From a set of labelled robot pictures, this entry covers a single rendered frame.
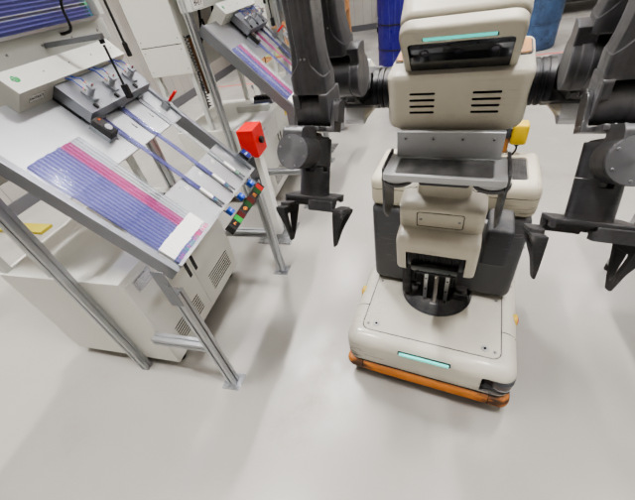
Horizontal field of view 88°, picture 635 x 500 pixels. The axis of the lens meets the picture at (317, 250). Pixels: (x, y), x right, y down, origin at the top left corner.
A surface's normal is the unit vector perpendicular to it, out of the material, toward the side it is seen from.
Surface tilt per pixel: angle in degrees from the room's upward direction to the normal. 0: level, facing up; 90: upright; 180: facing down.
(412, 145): 90
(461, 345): 0
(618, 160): 62
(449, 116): 98
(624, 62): 88
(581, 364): 0
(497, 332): 0
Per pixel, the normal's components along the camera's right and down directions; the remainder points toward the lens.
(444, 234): -0.20, -0.65
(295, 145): -0.41, 0.26
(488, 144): -0.37, 0.66
